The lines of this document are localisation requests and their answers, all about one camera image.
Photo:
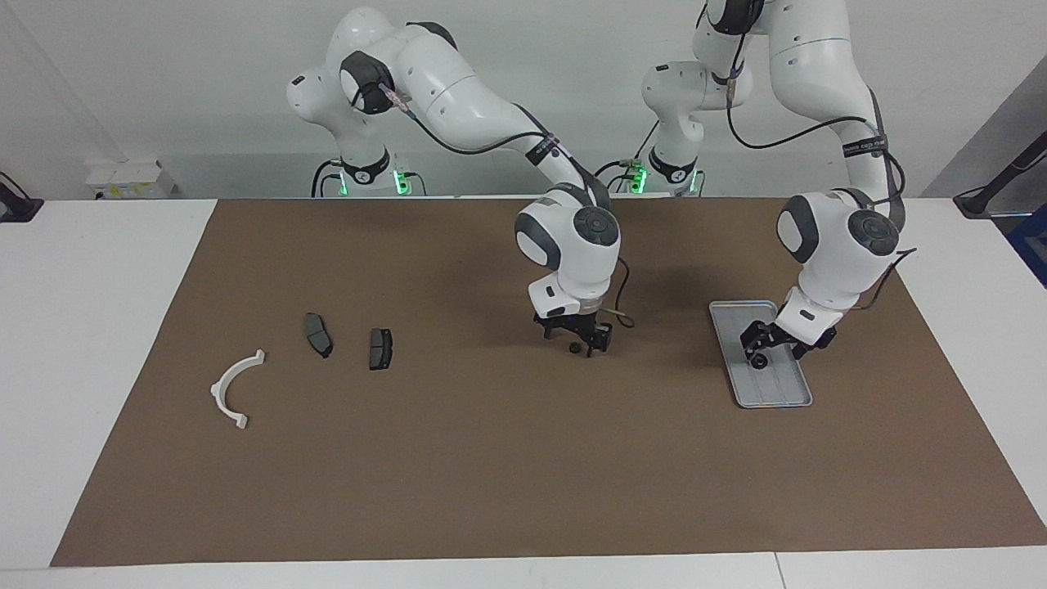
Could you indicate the black bearing gear silver centre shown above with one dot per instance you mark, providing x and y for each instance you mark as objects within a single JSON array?
[{"x": 760, "y": 361}]

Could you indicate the black angled stand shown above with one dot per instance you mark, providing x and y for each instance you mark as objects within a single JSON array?
[{"x": 981, "y": 200}]

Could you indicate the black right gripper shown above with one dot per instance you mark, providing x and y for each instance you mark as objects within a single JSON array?
[{"x": 572, "y": 321}]

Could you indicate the black clamp stand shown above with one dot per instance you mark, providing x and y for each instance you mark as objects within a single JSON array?
[{"x": 18, "y": 204}]

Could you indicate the blue crate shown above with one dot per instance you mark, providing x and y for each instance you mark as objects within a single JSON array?
[{"x": 1032, "y": 245}]

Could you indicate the white power strip box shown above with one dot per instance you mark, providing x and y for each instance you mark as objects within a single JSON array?
[{"x": 131, "y": 180}]

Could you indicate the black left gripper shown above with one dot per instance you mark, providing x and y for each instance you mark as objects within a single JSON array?
[{"x": 806, "y": 337}]

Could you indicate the white curved plastic bracket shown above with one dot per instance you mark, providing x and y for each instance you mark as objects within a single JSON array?
[{"x": 222, "y": 384}]

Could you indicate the long dark brake pad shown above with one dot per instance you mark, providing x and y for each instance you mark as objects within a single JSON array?
[{"x": 318, "y": 335}]

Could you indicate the silver metal tray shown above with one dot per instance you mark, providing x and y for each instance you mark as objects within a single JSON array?
[{"x": 777, "y": 393}]

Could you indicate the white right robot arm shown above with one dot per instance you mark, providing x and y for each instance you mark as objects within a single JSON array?
[{"x": 458, "y": 90}]

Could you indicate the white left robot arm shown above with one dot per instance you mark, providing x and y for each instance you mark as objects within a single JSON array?
[{"x": 842, "y": 237}]

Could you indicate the short dark brake pad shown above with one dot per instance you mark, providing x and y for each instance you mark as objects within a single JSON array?
[{"x": 380, "y": 349}]

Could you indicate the brown table mat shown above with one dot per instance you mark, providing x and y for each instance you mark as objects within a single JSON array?
[{"x": 523, "y": 474}]

